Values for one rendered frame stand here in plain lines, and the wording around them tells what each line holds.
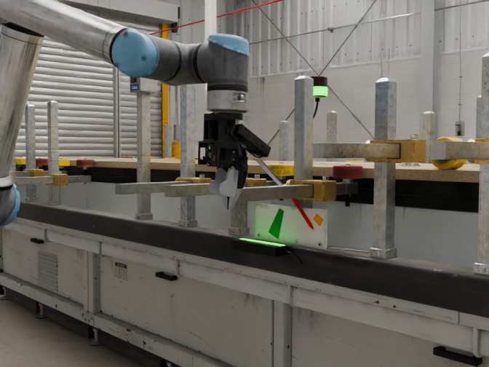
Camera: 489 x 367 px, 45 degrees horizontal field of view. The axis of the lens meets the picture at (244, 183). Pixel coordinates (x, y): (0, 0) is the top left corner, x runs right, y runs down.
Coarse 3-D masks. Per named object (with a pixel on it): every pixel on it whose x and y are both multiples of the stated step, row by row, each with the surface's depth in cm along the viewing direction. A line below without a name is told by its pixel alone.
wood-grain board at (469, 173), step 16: (96, 160) 280; (112, 160) 282; (128, 160) 284; (160, 160) 287; (176, 160) 289; (368, 176) 160; (400, 176) 152; (416, 176) 149; (432, 176) 146; (448, 176) 143; (464, 176) 140
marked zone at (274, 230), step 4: (280, 208) 157; (280, 212) 157; (276, 216) 158; (280, 216) 157; (276, 220) 158; (280, 220) 157; (272, 224) 159; (276, 224) 158; (280, 224) 157; (272, 228) 159; (276, 228) 158; (280, 228) 157; (272, 232) 159; (276, 232) 158; (276, 236) 158
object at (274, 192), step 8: (304, 184) 149; (336, 184) 155; (344, 184) 157; (352, 184) 159; (248, 192) 134; (256, 192) 135; (264, 192) 137; (272, 192) 139; (280, 192) 141; (288, 192) 142; (296, 192) 144; (304, 192) 146; (312, 192) 148; (336, 192) 155; (344, 192) 157; (352, 192) 159; (240, 200) 132; (248, 200) 134; (256, 200) 135
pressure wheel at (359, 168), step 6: (336, 168) 158; (342, 168) 157; (348, 168) 156; (354, 168) 156; (360, 168) 157; (336, 174) 158; (342, 174) 157; (348, 174) 156; (354, 174) 156; (360, 174) 157; (348, 180) 159; (348, 198) 160; (348, 204) 160
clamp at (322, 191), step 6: (288, 180) 156; (294, 180) 153; (300, 180) 152; (306, 180) 152; (312, 180) 152; (318, 180) 152; (318, 186) 147; (324, 186) 146; (330, 186) 148; (318, 192) 147; (324, 192) 146; (330, 192) 148; (300, 198) 152; (306, 198) 150; (312, 198) 149; (318, 198) 147; (324, 198) 146; (330, 198) 148
